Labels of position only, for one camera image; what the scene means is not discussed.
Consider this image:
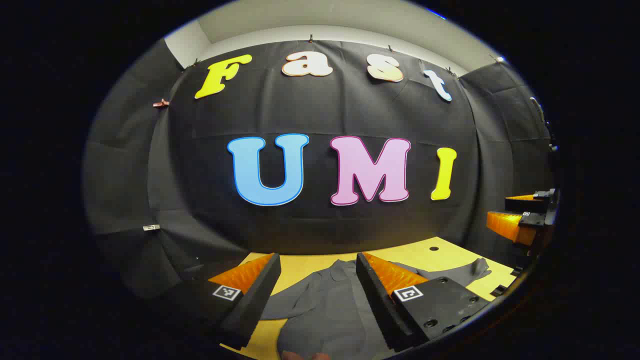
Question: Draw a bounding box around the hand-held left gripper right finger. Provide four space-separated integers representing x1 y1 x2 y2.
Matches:
355 251 491 352

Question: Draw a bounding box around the black backdrop cloth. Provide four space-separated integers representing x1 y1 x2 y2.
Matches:
82 37 557 301

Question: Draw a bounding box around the grey polo shirt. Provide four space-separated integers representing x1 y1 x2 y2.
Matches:
260 257 492 360

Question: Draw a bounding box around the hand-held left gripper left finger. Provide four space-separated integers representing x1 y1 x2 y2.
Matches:
165 252 282 351

